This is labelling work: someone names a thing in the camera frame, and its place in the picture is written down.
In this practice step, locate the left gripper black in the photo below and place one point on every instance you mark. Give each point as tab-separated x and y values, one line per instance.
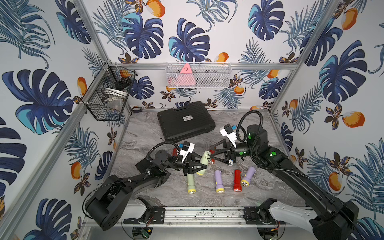
186	163

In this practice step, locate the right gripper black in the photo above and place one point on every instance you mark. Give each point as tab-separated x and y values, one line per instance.
222	149

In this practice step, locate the green flashlight back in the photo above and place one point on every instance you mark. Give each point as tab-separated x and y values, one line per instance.
205	159

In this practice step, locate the green flashlight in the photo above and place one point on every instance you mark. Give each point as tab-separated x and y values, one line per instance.
191	184
205	159

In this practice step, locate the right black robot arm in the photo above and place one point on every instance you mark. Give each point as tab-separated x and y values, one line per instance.
327	217

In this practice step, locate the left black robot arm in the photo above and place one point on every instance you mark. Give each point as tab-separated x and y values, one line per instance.
106	204

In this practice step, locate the green flashlight front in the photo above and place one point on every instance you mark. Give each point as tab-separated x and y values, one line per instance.
191	184

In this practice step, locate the purple flashlight front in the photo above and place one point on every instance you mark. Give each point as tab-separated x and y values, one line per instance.
219	182

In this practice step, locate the purple flashlight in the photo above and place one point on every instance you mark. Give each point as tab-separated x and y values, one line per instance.
219	182
246	180

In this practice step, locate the red flashlight front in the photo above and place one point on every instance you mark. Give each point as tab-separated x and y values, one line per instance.
237	181

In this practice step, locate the purple flashlight right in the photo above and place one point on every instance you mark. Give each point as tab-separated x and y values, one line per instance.
246	180

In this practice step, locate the black plastic tool case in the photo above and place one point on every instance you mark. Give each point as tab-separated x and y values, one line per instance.
185	122

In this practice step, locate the dark tape roll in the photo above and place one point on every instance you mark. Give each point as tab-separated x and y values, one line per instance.
137	109

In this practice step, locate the pink triangle item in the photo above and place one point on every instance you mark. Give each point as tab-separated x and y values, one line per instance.
185	77

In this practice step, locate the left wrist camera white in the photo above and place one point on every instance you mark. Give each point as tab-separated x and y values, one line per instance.
185	149

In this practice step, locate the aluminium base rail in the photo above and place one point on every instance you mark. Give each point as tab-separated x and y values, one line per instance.
195	216

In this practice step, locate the clear wall shelf basket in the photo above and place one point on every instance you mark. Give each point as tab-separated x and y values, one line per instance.
207	75

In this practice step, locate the black wire basket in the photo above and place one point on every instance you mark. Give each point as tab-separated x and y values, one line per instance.
109	94

